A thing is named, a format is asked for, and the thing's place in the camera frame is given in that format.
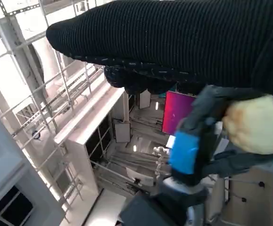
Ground black knitted gloved right hand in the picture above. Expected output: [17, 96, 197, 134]
[45, 0, 273, 98]

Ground black left hand blue tape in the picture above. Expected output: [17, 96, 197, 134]
[168, 84, 273, 184]

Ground round toy bread bun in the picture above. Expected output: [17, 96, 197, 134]
[222, 95, 273, 155]

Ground pink lit monitor screen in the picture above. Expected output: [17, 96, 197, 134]
[161, 91, 198, 135]

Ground white panel board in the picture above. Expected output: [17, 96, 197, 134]
[114, 122, 131, 144]
[139, 90, 151, 110]

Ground white shelf unit dark panels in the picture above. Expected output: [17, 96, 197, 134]
[53, 89, 130, 191]

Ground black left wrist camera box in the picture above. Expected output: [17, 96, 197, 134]
[119, 193, 191, 226]

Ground metal strut ceiling frame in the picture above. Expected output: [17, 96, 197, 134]
[0, 0, 104, 223]

